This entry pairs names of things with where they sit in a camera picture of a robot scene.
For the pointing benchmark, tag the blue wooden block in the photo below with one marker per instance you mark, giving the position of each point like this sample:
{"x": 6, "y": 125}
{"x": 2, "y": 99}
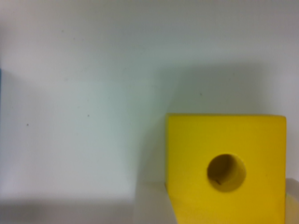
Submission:
{"x": 0, "y": 87}

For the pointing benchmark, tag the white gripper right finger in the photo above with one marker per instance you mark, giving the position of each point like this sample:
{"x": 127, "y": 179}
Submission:
{"x": 292, "y": 201}

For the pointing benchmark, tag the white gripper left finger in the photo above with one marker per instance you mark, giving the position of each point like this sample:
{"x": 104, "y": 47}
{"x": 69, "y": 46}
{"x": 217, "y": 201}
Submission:
{"x": 152, "y": 204}

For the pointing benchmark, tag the yellow wooden block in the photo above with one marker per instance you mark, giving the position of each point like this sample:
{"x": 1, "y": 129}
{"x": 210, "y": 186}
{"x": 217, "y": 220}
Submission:
{"x": 223, "y": 169}

